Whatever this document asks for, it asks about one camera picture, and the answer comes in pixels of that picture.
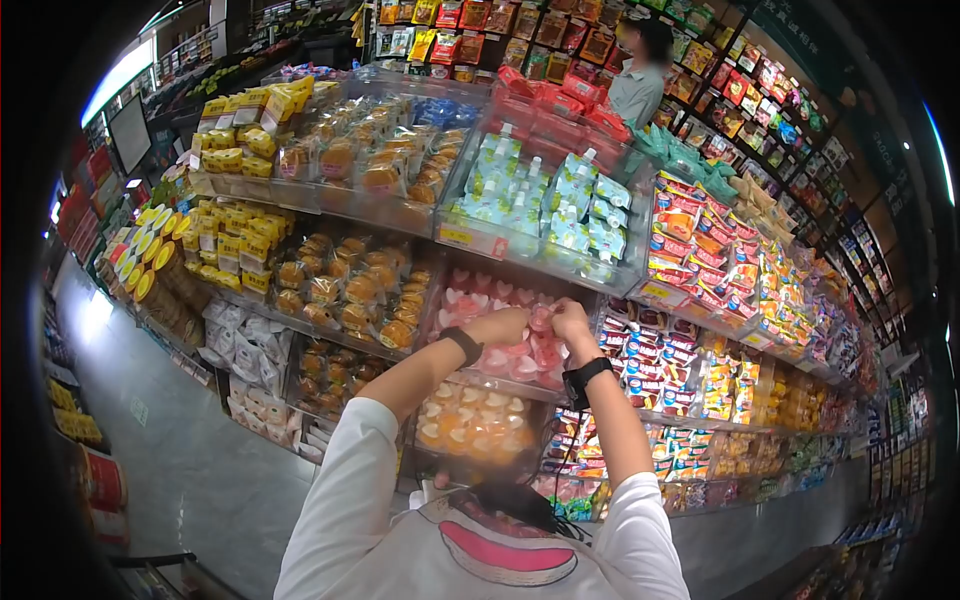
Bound person's left hand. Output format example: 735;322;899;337
459;305;535;348

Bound black wrist band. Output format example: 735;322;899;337
438;325;486;369
560;356;615;413

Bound person's right hand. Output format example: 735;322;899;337
549;297;603;363

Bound full low shop shelf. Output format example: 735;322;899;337
39;288;132;552

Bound full wall shop shelf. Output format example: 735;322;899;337
371;0;942;354

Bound person's right fingers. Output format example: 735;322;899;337
549;297;585;333

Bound full dark shop shelf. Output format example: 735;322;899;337
795;352;942;600

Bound person's body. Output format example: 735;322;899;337
273;396;692;600

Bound full shop shelf with bins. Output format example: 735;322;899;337
96;63;890;526

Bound dark flat screen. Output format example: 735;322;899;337
107;93;153;178

